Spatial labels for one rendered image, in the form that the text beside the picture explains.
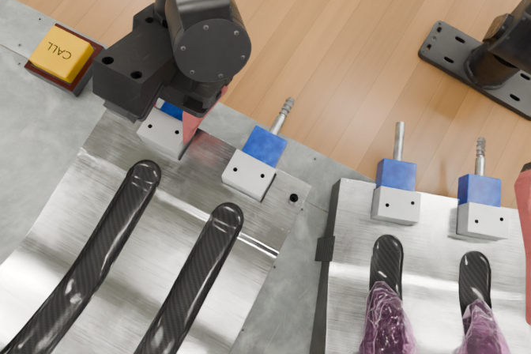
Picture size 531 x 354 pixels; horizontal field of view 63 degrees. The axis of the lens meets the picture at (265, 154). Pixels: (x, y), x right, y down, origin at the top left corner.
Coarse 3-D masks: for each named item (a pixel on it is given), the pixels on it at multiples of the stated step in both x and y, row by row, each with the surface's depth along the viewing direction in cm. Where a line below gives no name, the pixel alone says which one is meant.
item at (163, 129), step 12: (168, 108) 51; (156, 120) 49; (168, 120) 49; (180, 120) 51; (144, 132) 49; (156, 132) 49; (168, 132) 49; (180, 132) 49; (156, 144) 49; (168, 144) 49; (180, 144) 49; (180, 156) 52
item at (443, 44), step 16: (432, 32) 66; (448, 32) 67; (464, 32) 67; (432, 48) 66; (448, 48) 66; (464, 48) 66; (480, 48) 62; (432, 64) 66; (448, 64) 65; (464, 64) 65; (480, 64) 62; (496, 64) 59; (464, 80) 65; (480, 80) 64; (496, 80) 62; (512, 80) 65; (528, 80) 66; (496, 96) 64; (512, 96) 65; (528, 96) 65; (528, 112) 64
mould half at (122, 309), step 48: (96, 144) 51; (144, 144) 51; (192, 144) 52; (96, 192) 50; (192, 192) 50; (240, 192) 50; (288, 192) 51; (48, 240) 49; (144, 240) 49; (192, 240) 49; (240, 240) 49; (0, 288) 45; (48, 288) 46; (144, 288) 48; (240, 288) 48; (0, 336) 43; (96, 336) 45; (192, 336) 47
